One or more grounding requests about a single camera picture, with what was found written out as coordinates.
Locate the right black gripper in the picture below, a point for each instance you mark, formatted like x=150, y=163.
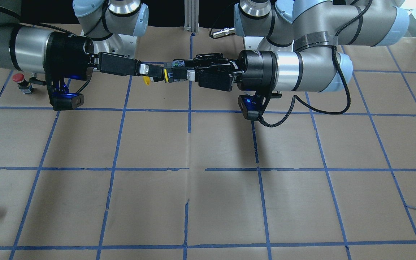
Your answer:
x=71, y=53

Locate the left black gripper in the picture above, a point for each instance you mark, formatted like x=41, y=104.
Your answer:
x=255, y=69

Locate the yellow push button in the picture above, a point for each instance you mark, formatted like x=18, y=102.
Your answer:
x=168, y=74

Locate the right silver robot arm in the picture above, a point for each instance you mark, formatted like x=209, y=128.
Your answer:
x=23, y=47

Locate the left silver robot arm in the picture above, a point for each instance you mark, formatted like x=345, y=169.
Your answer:
x=306, y=34

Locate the red push button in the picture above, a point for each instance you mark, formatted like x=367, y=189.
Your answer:
x=23, y=85

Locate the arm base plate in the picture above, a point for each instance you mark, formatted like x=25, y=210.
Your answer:
x=254, y=43
x=118, y=44

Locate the aluminium frame post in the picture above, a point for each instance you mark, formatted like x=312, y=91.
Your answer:
x=191, y=16

